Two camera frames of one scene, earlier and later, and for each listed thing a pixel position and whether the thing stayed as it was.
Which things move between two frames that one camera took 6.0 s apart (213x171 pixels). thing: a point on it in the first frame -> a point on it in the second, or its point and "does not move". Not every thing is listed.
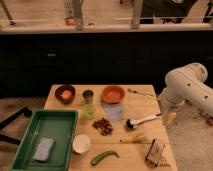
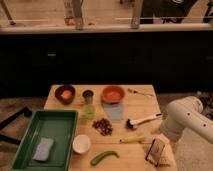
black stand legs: x=24 y=111 does not move
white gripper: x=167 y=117 -> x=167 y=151
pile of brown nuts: x=104 y=126 does not move
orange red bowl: x=113 y=93 does not move
